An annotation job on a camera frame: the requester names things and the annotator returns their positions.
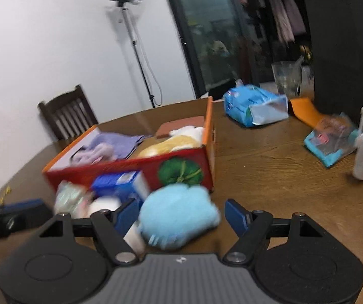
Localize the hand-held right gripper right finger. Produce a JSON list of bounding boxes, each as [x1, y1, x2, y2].
[[221, 198, 325, 267]]

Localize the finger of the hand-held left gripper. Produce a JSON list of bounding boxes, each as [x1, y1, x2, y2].
[[0, 198, 54, 229]]

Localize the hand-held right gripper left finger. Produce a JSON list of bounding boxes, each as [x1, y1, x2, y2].
[[39, 198, 144, 266]]

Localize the red cardboard box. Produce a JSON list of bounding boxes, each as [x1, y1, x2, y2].
[[42, 97, 216, 194]]

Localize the blue plush toy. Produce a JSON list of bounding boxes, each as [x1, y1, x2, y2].
[[138, 184, 221, 250]]

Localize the purple fluffy headband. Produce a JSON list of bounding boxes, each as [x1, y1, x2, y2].
[[70, 142, 119, 166]]

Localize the purple fabric sachet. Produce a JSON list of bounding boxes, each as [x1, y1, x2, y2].
[[88, 132, 152, 160]]

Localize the yellow plush toy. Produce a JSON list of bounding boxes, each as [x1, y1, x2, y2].
[[136, 135, 203, 158]]

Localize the white plush toy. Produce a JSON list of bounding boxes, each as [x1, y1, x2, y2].
[[169, 126, 206, 140]]

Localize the brown layered sponge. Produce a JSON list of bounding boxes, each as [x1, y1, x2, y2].
[[155, 116, 205, 140]]

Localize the yellow flower bits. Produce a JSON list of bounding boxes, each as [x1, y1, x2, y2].
[[0, 185, 12, 204]]

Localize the white roll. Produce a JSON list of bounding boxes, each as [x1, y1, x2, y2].
[[88, 196, 146, 254]]

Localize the blue cookie pack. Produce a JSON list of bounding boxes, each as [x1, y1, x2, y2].
[[91, 170, 151, 204]]

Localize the clear wrapped packet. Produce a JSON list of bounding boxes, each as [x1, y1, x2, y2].
[[55, 180, 94, 218]]

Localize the dark wooden chair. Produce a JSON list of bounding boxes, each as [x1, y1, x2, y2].
[[38, 84, 100, 142]]

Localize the blue tissue pack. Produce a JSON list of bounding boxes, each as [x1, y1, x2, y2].
[[223, 84, 290, 128]]

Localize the teal snack packet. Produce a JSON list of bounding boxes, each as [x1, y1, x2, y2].
[[304, 112, 360, 168]]

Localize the orange card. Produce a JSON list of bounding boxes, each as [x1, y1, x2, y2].
[[288, 98, 324, 125]]

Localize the clear plastic cup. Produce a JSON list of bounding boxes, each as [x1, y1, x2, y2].
[[272, 61, 304, 99]]

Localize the sliding glass door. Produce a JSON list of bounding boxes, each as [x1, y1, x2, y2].
[[160, 0, 315, 99]]

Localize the black paper bag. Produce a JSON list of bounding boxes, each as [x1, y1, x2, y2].
[[302, 0, 363, 125]]

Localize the mauve hanging dress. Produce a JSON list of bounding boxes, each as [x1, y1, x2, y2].
[[268, 0, 308, 43]]

